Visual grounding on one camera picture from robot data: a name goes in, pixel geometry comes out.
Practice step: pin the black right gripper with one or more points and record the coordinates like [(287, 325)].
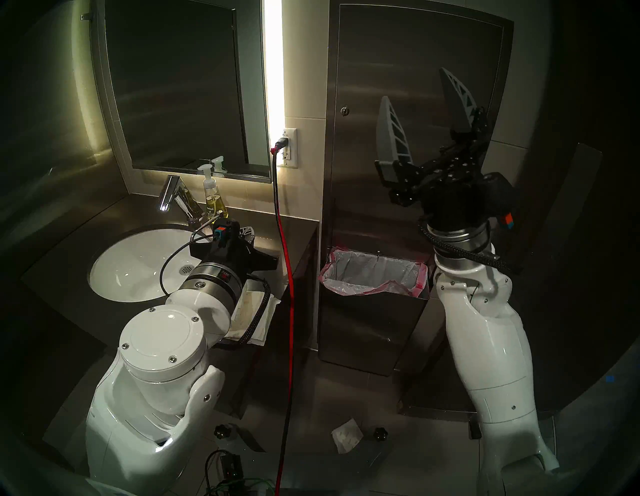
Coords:
[(460, 195)]

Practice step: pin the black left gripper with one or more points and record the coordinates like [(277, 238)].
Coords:
[(245, 257)]

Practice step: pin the stainless towel dispenser door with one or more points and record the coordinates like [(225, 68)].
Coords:
[(360, 65)]

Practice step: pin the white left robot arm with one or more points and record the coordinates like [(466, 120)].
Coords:
[(160, 360)]

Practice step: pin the wrapped printed paper towel pack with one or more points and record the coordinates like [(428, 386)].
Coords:
[(248, 305)]

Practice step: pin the pump soap bottle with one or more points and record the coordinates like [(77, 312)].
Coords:
[(214, 200)]

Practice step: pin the chrome sink faucet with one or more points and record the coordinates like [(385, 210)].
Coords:
[(170, 192)]

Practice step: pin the white round sink basin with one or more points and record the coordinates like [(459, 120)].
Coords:
[(130, 265)]

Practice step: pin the stainless waste bin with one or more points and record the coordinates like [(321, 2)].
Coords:
[(370, 335)]

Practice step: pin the dark vanity counter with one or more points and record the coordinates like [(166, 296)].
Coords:
[(55, 270)]

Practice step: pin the black star knob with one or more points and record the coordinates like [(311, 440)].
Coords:
[(221, 432), (380, 434)]

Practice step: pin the crumpled white paper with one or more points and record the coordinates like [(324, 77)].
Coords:
[(346, 436)]

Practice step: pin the black electronics box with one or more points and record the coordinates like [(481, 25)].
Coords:
[(232, 470)]

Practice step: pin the metal partition foot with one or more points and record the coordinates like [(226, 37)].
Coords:
[(472, 429)]

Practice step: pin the white wall outlet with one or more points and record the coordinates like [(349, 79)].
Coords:
[(291, 155)]

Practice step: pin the stainless steel wall panel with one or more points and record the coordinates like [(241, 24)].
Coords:
[(333, 60)]

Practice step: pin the framed wall mirror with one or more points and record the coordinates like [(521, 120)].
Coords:
[(170, 90)]

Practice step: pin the vertical wall light strip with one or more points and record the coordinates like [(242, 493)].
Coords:
[(274, 60)]

